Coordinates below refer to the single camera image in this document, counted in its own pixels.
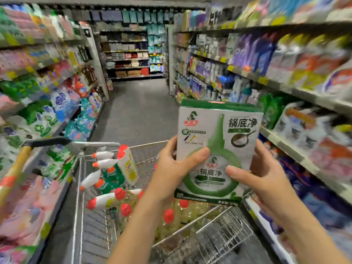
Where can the person's left hand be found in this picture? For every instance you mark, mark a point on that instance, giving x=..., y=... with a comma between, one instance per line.
x=170, y=181

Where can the person's right hand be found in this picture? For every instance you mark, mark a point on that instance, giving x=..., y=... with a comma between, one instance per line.
x=272, y=195

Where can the cluster of yellow red-capped bottles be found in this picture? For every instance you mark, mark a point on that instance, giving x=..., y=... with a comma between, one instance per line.
x=165, y=220

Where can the white red-capped cleaner bottle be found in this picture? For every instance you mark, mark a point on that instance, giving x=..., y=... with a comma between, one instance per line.
x=128, y=165

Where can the large green white cleaner pouch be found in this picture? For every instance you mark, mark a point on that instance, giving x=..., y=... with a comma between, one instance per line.
x=220, y=129

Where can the cluster of green cleaner bottles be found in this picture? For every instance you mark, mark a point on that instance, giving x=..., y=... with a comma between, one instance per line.
x=275, y=110

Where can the row of teal blue pouches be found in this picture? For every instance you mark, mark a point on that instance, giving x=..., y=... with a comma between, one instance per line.
x=77, y=115

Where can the row of yellow-capped cleaner bottles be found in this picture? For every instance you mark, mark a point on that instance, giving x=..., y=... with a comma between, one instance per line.
x=313, y=63

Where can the row of purple cleaner bottles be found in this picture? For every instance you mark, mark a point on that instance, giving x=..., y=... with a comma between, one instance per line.
x=253, y=52

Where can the stack of pink detergent pouches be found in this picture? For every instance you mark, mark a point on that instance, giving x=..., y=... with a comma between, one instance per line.
x=27, y=211

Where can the row of green white pouches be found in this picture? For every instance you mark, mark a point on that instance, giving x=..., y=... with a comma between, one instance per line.
x=27, y=123

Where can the person's right forearm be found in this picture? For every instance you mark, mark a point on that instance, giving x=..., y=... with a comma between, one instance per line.
x=308, y=242

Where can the grey shopping cart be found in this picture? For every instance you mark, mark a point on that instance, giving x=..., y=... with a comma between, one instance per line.
x=82, y=228

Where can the distant store shelving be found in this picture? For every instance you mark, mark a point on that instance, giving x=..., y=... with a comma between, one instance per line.
x=129, y=46

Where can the store shelving with refill pouches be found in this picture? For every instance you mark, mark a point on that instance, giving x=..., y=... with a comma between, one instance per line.
x=49, y=57

